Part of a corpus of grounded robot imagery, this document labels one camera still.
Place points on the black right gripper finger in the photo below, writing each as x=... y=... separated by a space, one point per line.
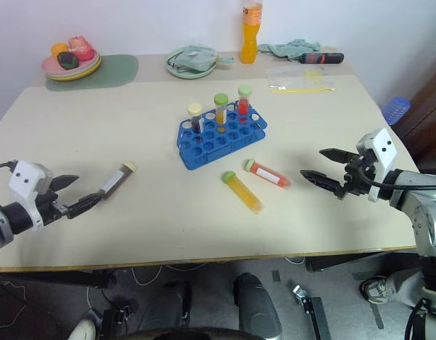
x=322 y=180
x=340 y=155

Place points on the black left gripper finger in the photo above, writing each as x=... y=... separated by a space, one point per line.
x=63 y=182
x=83 y=205

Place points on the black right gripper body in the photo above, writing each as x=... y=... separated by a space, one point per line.
x=356 y=180

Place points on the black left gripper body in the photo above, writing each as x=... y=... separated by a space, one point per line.
x=51 y=209

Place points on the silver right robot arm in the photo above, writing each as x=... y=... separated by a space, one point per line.
x=425 y=219

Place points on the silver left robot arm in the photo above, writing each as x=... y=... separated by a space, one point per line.
x=6 y=221

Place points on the cream-capped dark liquid tube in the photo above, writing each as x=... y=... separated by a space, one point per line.
x=118 y=178
x=195 y=115

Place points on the green-capped red liquid tube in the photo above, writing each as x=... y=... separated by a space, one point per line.
x=271 y=174
x=244 y=101

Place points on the green-capped yellow liquid tube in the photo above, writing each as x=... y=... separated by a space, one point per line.
x=221 y=108
x=244 y=193

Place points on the blue test tube rack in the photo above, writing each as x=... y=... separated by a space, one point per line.
x=207 y=145

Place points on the black table leg bar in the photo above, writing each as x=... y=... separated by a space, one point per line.
x=61 y=278
x=345 y=263

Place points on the blue ribbed plastic object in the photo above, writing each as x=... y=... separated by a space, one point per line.
x=397 y=110

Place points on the clear plastic zip bag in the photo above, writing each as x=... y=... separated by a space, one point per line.
x=299 y=79

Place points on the brown wooden cabinet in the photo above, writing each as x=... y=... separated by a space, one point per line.
x=428 y=117

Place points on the black and red screwdriver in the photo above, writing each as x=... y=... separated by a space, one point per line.
x=322 y=58

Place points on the yellow plate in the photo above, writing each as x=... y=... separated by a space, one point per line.
x=76 y=78

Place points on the grey sneaker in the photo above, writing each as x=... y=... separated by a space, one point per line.
x=373 y=289

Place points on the black floor box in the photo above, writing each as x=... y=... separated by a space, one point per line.
x=120 y=313

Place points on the pale green plate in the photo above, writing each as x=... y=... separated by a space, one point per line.
x=88 y=69

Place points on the grey trouser leg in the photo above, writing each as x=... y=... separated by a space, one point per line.
x=403 y=287

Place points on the light green cloth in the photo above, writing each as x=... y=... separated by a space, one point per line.
x=292 y=47

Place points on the pink plate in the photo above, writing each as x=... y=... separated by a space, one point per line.
x=49 y=65

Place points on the dark green toy food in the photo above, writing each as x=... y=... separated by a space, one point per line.
x=68 y=60

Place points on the green placemat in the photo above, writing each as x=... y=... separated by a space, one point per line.
x=115 y=71

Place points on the white shoe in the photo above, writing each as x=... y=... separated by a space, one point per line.
x=82 y=329

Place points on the black stand with caster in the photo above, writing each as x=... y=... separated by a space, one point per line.
x=315 y=315

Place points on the pink toy food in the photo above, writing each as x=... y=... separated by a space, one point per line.
x=81 y=47

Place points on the dark rounded robot leg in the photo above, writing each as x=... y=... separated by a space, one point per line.
x=256 y=308

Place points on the orange drink bottle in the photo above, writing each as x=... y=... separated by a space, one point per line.
x=250 y=39

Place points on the light green round plate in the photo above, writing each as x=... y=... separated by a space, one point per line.
x=189 y=74

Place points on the light green pouch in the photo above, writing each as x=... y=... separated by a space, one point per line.
x=193 y=58

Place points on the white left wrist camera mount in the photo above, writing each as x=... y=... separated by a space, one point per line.
x=24 y=177

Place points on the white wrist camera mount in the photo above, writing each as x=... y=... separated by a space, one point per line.
x=384 y=148
x=24 y=177

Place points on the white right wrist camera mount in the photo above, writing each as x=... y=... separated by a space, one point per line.
x=384 y=148

